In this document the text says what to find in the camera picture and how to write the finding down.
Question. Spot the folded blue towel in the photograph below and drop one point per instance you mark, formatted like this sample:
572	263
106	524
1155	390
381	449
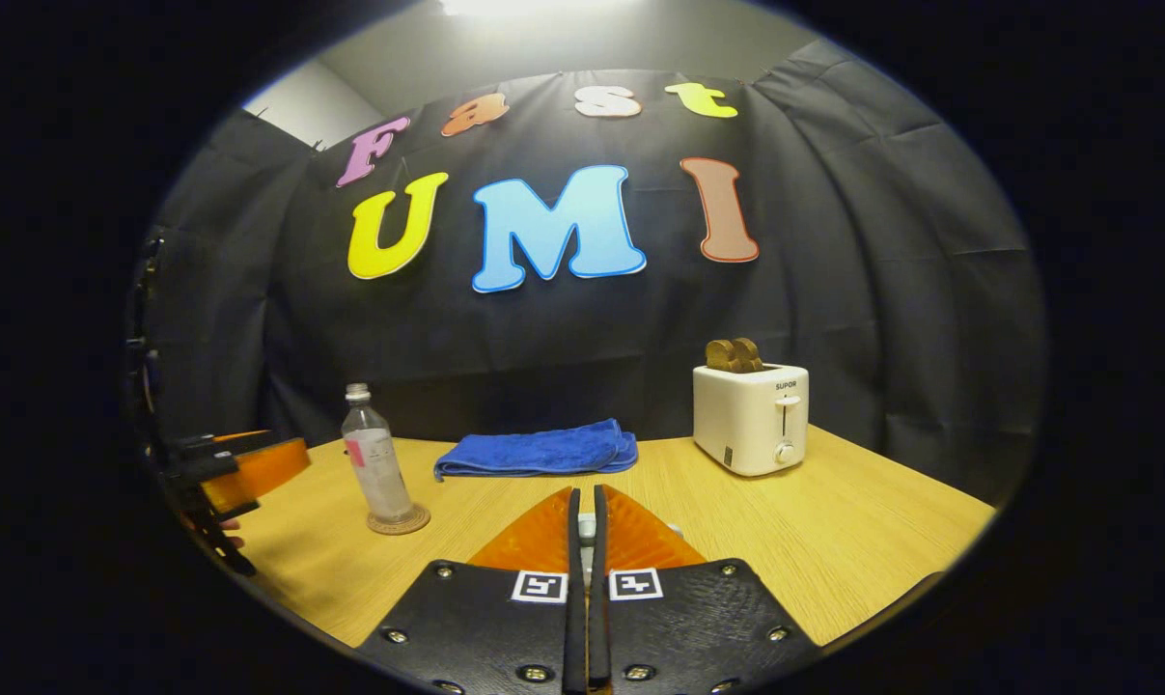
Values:
543	449

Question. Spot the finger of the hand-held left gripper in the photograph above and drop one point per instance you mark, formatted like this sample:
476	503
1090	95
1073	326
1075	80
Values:
259	473
196	452

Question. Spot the white toaster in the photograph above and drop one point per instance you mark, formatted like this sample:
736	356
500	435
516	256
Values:
751	420

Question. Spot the brown bread slice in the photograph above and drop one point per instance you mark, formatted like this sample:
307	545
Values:
749	354
721	353

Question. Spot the white teacup lid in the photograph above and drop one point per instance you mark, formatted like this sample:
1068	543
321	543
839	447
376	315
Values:
587	526

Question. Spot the round brown coaster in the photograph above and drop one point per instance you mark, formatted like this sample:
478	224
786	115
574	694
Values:
416	524

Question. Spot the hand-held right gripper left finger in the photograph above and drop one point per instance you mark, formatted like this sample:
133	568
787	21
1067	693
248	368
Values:
573	627

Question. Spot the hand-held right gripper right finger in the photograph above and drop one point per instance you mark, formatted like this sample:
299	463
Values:
598	627

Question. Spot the clear plastic water bottle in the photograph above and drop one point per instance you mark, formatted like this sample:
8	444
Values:
377	463

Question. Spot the black backdrop cloth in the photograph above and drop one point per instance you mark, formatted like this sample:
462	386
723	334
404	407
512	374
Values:
833	290

